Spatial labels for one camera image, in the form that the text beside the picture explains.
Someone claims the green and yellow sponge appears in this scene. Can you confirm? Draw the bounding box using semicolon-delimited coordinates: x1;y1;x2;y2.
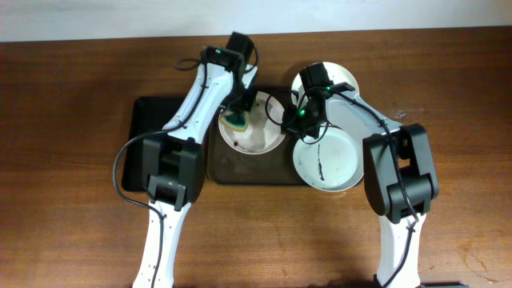
220;111;250;132

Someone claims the pink plate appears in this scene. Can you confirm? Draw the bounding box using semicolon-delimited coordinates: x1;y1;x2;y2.
218;91;285;154

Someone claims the pale green plate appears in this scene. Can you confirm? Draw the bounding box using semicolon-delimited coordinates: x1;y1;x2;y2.
292;126;364;193

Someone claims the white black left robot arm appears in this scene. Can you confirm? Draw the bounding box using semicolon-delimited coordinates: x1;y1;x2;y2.
131;32;258;288

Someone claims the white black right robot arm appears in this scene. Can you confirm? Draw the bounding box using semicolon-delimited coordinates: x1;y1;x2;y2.
282;62;439;287

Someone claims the dark brown serving tray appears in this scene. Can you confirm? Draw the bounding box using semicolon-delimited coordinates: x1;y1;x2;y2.
206;84;363;186

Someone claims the black small tray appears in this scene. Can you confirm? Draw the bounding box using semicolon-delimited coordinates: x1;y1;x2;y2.
122;97;205;202

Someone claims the cream white plate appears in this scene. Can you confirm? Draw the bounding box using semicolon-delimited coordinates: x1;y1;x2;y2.
290;62;359;106

